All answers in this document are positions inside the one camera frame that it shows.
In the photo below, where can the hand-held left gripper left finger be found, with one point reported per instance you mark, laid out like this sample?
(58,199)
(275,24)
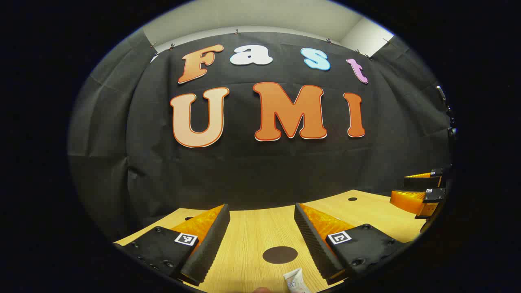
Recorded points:
(211,240)

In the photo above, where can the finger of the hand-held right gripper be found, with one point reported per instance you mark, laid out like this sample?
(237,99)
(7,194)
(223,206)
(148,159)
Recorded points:
(421,182)
(409,200)

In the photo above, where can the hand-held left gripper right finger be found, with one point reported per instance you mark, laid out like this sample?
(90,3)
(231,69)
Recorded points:
(311,240)

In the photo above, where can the dark brown round coaster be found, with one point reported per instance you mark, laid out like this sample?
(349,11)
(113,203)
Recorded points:
(280,254)

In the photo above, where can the white toothpaste tube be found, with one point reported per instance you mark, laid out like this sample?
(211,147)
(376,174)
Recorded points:
(295,283)

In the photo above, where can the wooden desktop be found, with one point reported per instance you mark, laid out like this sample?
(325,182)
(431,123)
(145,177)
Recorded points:
(252,232)

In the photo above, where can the black backdrop cloth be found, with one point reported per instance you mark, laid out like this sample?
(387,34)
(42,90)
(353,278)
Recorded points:
(244,171)

